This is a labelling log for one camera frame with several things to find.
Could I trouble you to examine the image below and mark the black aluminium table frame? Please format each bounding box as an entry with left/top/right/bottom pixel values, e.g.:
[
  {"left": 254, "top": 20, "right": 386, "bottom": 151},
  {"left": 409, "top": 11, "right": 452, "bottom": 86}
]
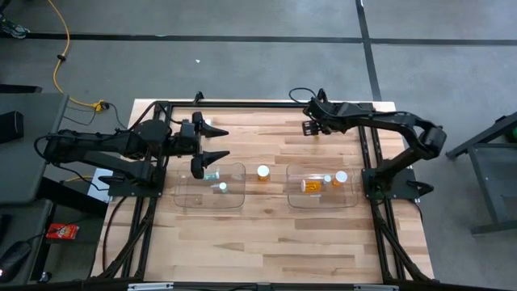
[{"left": 90, "top": 99, "right": 435, "bottom": 291}]

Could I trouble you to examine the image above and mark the clear plastic bin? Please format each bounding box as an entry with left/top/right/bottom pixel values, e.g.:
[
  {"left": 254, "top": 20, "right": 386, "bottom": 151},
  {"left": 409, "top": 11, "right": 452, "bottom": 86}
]
[
  {"left": 174, "top": 162, "right": 247, "bottom": 210},
  {"left": 285, "top": 162, "right": 359, "bottom": 210}
]

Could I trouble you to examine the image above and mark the grey desk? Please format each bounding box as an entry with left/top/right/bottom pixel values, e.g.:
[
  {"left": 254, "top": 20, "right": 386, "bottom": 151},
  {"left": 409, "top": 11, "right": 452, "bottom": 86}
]
[
  {"left": 0, "top": 200, "right": 56, "bottom": 284},
  {"left": 0, "top": 92, "right": 69, "bottom": 205}
]

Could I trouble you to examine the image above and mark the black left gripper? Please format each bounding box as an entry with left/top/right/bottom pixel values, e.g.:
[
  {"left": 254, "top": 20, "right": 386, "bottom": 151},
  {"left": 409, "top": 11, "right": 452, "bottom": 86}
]
[{"left": 171, "top": 111, "right": 232, "bottom": 180}]

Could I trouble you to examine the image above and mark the white paper sheet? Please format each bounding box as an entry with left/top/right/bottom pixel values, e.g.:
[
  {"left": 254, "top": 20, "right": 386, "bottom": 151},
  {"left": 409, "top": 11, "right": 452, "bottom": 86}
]
[{"left": 86, "top": 169, "right": 114, "bottom": 203}]

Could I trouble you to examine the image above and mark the black box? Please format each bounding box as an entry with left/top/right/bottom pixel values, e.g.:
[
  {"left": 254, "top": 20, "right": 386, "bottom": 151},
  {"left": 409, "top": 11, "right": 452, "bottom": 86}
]
[{"left": 0, "top": 110, "right": 24, "bottom": 144}]

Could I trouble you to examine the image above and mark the grey metal stand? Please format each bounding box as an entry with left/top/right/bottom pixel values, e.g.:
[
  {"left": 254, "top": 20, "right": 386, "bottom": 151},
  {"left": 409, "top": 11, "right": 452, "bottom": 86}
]
[{"left": 445, "top": 111, "right": 517, "bottom": 236}]

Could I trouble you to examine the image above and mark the silver metal bracket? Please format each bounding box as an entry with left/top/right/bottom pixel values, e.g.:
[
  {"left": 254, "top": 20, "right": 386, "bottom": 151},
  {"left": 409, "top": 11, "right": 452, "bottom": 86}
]
[
  {"left": 353, "top": 284, "right": 400, "bottom": 291},
  {"left": 127, "top": 282, "right": 174, "bottom": 291}
]

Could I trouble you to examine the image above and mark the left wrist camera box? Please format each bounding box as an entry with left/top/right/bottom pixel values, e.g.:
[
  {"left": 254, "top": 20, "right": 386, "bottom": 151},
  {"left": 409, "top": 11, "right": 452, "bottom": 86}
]
[{"left": 179, "top": 119, "right": 197, "bottom": 142}]

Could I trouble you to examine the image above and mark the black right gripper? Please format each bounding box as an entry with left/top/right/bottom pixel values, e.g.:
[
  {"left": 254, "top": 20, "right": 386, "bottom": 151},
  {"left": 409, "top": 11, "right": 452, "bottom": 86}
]
[{"left": 301, "top": 99, "right": 344, "bottom": 137}]

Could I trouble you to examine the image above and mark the black computer mouse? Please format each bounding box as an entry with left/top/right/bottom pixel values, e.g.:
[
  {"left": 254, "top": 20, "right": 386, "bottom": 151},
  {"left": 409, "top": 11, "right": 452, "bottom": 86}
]
[{"left": 0, "top": 240, "right": 32, "bottom": 280}]

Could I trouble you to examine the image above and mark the person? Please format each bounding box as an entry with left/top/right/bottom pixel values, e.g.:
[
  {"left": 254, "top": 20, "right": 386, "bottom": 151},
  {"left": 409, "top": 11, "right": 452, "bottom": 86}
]
[{"left": 0, "top": 15, "right": 32, "bottom": 40}]

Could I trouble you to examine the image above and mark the red box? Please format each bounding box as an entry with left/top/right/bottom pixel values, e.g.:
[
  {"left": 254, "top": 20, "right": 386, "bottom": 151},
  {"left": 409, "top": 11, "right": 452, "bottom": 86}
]
[{"left": 45, "top": 223, "right": 80, "bottom": 242}]

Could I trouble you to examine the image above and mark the black flat panel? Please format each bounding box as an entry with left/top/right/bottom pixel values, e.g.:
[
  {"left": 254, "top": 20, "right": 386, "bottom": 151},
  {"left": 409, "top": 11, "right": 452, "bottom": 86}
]
[{"left": 0, "top": 83, "right": 44, "bottom": 95}]

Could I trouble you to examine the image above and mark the yellow extension cable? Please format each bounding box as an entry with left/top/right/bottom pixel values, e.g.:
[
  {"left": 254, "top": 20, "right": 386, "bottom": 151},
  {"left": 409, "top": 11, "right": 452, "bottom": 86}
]
[{"left": 47, "top": 0, "right": 102, "bottom": 110}]

